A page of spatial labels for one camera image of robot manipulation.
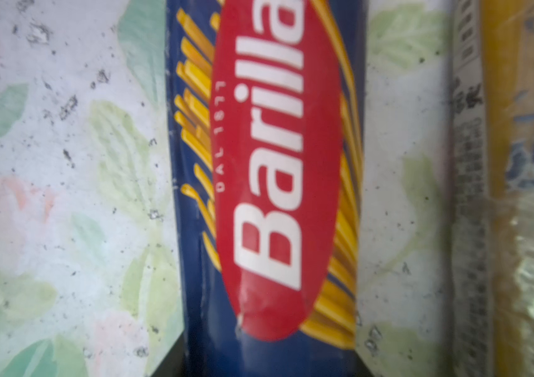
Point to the blue Barilla spaghetti bag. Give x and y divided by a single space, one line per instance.
266 132

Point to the blue and clear spaghetti bag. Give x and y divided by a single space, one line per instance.
493 228

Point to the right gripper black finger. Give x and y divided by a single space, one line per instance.
174 363

